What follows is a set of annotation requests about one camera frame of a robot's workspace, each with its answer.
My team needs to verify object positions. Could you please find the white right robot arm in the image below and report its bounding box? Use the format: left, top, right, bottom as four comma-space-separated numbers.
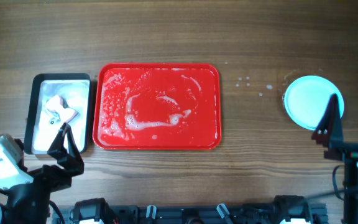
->
53, 94, 358, 224

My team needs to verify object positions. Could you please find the black soapy water tray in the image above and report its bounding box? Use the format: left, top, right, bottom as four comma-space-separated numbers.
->
22, 73, 93, 156

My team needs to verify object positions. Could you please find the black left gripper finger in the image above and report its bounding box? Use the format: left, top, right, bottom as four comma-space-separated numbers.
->
47, 123, 67, 159
65, 123, 81, 162

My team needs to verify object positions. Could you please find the pink green sponge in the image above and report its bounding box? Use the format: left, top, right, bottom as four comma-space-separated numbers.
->
45, 95, 78, 124

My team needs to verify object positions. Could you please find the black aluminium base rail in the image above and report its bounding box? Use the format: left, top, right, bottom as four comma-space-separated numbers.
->
52, 202, 329, 224

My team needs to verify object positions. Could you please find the light blue plate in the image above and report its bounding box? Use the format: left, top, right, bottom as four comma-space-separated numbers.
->
283, 75, 344, 130

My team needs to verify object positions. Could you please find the red plastic tray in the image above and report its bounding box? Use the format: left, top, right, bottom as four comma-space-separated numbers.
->
93, 63, 223, 151

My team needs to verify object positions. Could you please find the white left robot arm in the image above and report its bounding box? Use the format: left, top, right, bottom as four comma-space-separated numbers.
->
0, 123, 85, 223

